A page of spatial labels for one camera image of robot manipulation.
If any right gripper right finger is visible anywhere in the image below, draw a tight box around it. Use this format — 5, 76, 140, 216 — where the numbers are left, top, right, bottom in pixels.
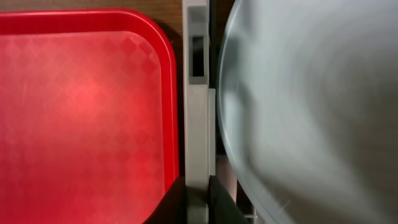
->
208, 175, 249, 224

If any light blue plate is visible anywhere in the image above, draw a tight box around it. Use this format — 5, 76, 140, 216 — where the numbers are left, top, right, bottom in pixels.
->
218, 0, 397, 223

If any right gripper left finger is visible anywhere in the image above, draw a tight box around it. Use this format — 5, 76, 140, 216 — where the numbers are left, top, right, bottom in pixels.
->
144, 177, 187, 224

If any grey dishwasher rack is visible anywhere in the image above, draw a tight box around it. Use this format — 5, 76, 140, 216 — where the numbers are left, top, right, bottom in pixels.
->
182, 0, 262, 223

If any red serving tray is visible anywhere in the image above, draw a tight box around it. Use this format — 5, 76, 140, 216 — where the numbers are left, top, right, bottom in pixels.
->
1, 9, 179, 224

